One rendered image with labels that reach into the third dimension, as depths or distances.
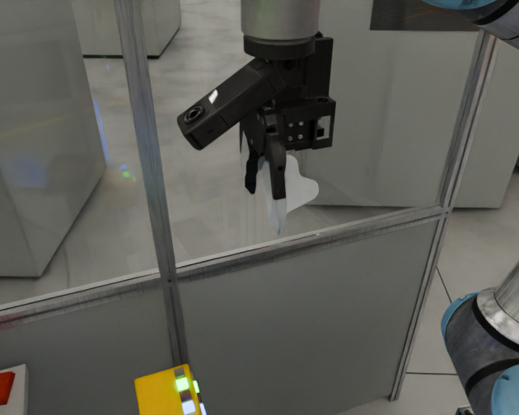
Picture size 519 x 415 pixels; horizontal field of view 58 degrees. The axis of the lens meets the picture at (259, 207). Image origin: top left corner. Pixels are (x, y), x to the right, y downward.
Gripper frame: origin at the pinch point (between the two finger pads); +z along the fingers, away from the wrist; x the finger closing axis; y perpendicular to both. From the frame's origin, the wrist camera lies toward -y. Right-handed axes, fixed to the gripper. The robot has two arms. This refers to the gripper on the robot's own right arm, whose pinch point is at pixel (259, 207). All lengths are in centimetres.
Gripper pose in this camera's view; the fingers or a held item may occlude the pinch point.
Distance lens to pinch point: 56.5
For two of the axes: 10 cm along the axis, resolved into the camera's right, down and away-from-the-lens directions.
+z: 0.0, 8.2, 5.7
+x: -3.5, -5.3, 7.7
